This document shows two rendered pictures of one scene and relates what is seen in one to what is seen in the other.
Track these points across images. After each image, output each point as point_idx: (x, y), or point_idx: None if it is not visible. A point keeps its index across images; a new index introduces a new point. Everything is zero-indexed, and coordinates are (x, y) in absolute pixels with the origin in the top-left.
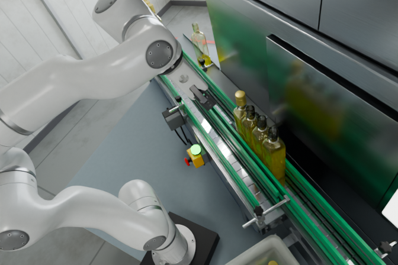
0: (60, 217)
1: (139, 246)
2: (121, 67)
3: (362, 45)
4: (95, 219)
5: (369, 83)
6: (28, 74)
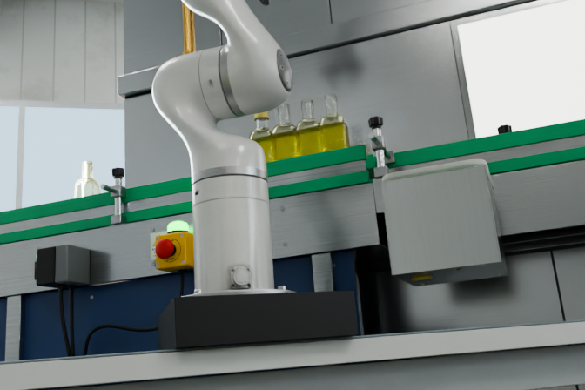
0: None
1: (272, 48)
2: None
3: (375, 8)
4: None
5: (396, 18)
6: None
